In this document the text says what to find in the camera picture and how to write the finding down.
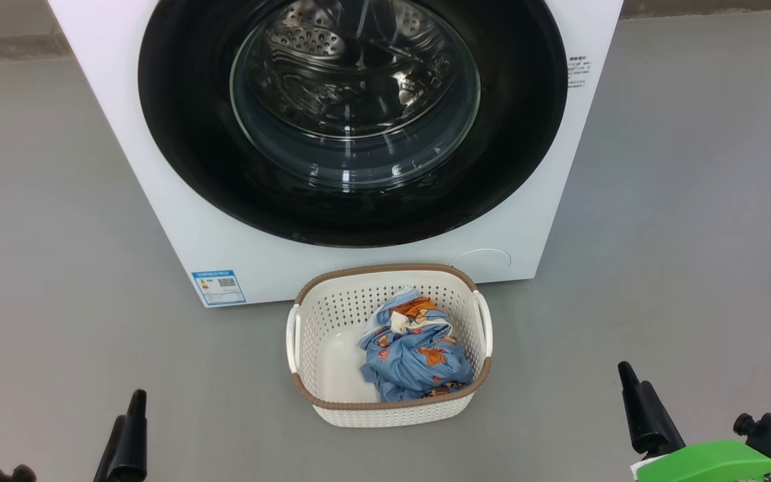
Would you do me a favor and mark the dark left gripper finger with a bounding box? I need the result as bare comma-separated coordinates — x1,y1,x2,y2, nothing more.
114,390,147,482
94,415,125,482

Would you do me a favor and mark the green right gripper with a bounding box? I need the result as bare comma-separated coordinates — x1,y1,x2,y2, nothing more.
618,361,771,482

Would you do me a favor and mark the blue garment with orange prints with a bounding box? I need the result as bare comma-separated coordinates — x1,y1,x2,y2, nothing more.
357,320,475,402
375,287,454,337

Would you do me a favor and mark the black washer door with glass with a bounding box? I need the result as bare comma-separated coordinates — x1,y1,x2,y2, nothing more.
138,0,568,248

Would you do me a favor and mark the white front-load washing machine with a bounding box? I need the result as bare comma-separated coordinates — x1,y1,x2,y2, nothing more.
48,0,625,309

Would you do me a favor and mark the blue energy label sticker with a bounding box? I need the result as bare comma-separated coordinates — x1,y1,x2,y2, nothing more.
191,270,247,307

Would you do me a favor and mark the white laundry basket brown rim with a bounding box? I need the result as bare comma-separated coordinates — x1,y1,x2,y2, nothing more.
285,263,493,428

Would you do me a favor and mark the round white filter cover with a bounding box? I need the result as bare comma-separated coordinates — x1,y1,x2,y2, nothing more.
451,248,512,278

